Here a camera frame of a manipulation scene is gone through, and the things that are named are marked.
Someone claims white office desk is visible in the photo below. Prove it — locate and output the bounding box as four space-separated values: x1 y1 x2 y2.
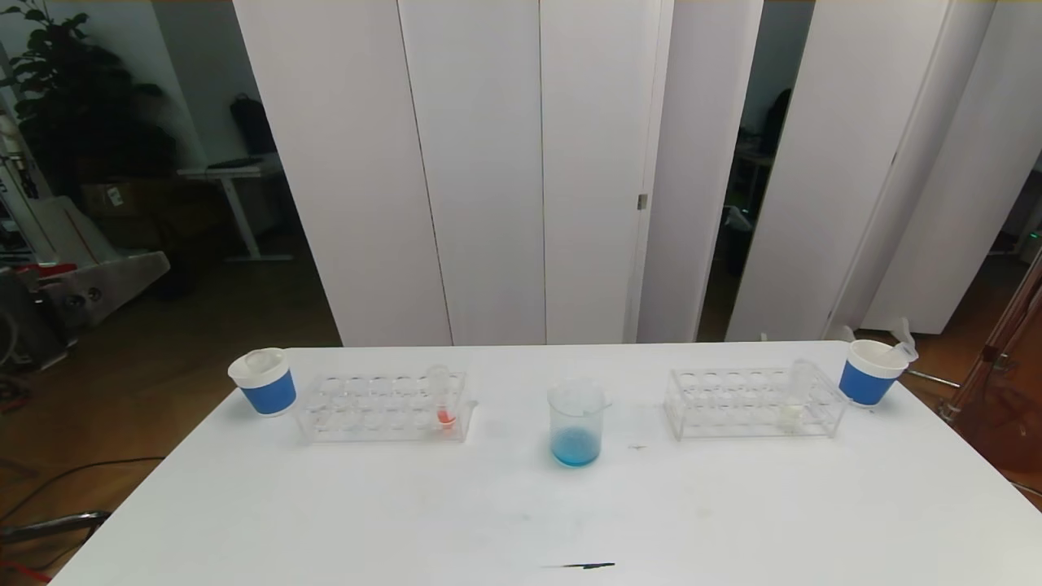
177 156 294 263

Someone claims black backpack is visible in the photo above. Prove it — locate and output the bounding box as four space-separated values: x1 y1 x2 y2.
230 94 278 157

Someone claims metal chair leg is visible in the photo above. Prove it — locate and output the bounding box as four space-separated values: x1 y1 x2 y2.
0 510 111 542

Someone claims test tube with white pigment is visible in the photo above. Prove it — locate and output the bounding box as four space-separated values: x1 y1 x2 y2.
779 359 817 428

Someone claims clear acrylic test tube rack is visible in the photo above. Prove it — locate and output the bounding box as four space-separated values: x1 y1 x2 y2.
663 366 849 440
293 370 479 444

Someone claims brown cardboard box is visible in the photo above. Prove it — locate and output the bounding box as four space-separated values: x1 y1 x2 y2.
81 181 164 221

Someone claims dark green potted plant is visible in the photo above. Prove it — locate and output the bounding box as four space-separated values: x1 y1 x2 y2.
0 0 176 196

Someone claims clear glass beaker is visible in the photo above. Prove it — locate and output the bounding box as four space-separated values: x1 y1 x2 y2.
547 376 613 468

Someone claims blue white paper cup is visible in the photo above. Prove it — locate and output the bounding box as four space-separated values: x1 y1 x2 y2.
838 339 908 407
229 348 299 417

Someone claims black floor cable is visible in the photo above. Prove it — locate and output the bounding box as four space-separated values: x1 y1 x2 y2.
0 456 164 522

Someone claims white floor machine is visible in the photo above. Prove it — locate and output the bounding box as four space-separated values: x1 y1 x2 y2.
0 195 111 265

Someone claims white partition panel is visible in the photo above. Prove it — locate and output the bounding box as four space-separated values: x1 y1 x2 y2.
637 0 764 343
861 0 1042 336
397 0 546 345
726 0 952 341
539 0 675 345
233 0 453 347

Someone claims test tube with red pigment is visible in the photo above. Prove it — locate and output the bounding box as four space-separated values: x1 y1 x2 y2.
891 317 920 363
427 364 458 429

